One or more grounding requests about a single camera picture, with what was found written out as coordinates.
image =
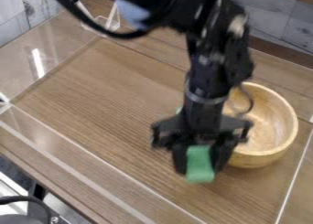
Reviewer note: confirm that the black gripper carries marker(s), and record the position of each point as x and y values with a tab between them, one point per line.
202	121

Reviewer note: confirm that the green rectangular stick block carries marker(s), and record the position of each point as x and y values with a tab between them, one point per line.
199	167

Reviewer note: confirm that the light wooden bowl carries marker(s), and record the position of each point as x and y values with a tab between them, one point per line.
274	126

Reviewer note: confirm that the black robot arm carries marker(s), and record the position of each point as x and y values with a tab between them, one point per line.
215	27

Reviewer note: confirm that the black metal bracket with screw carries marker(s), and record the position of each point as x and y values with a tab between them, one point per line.
42	211

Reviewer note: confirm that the clear acrylic corner bracket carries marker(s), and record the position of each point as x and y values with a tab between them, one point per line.
108	22

